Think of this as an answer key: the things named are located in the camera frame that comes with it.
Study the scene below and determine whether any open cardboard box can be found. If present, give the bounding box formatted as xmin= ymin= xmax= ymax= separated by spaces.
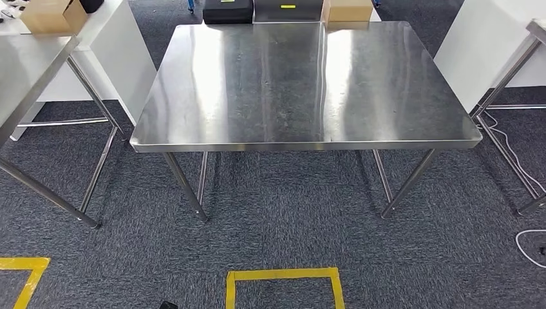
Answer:
xmin=19 ymin=0 xmax=88 ymax=36

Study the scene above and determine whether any white partition panel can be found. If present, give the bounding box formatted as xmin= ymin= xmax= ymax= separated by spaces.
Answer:
xmin=433 ymin=0 xmax=546 ymax=114
xmin=8 ymin=0 xmax=158 ymax=142

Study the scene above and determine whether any closed cardboard box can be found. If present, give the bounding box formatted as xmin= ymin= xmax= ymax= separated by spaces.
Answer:
xmin=321 ymin=0 xmax=375 ymax=23

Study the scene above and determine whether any yellow floor tape square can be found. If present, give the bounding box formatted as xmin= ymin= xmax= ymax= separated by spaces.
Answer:
xmin=0 ymin=257 xmax=51 ymax=309
xmin=225 ymin=267 xmax=346 ymax=309

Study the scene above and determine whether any stainless steel workbench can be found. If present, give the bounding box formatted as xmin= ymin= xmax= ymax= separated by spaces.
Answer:
xmin=469 ymin=19 xmax=546 ymax=217
xmin=0 ymin=33 xmax=124 ymax=230
xmin=129 ymin=20 xmax=484 ymax=223

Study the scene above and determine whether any textured black case yellow label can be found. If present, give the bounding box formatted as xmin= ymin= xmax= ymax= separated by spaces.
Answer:
xmin=202 ymin=0 xmax=254 ymax=25

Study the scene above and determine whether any smooth black case yellow label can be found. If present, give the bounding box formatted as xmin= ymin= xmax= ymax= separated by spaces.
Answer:
xmin=254 ymin=0 xmax=325 ymax=22

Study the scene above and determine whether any black rounded bag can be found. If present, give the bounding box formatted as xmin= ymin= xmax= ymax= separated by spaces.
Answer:
xmin=79 ymin=0 xmax=106 ymax=14

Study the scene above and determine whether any white floor cable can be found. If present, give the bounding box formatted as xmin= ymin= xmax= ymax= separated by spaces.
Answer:
xmin=482 ymin=111 xmax=546 ymax=270

